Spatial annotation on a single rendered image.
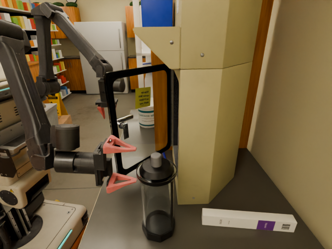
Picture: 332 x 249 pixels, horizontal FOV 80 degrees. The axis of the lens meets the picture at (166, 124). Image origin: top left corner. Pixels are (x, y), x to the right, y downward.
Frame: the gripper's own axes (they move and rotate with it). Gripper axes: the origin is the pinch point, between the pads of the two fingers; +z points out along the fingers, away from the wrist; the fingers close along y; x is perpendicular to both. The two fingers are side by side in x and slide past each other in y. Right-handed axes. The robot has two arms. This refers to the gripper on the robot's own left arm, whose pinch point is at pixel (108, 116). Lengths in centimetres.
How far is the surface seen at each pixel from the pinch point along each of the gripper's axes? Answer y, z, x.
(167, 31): 26, -40, -48
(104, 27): -76, -55, 448
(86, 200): -44, 111, 55
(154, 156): 22, -12, -57
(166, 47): 26, -37, -48
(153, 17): 24, -45, -28
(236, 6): 43, -46, -46
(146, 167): 20, -9, -57
